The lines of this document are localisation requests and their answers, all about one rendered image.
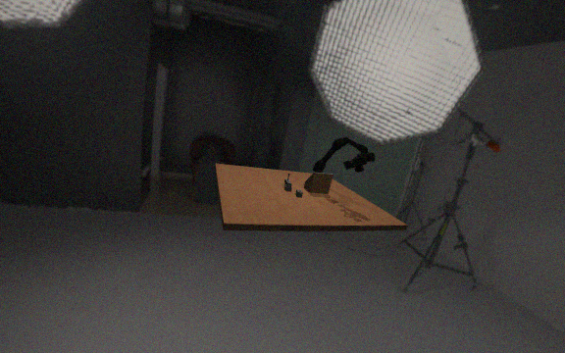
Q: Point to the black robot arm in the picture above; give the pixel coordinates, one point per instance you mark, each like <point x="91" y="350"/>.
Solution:
<point x="320" y="165"/>

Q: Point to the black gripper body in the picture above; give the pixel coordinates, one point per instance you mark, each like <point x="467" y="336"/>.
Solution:
<point x="359" y="159"/>

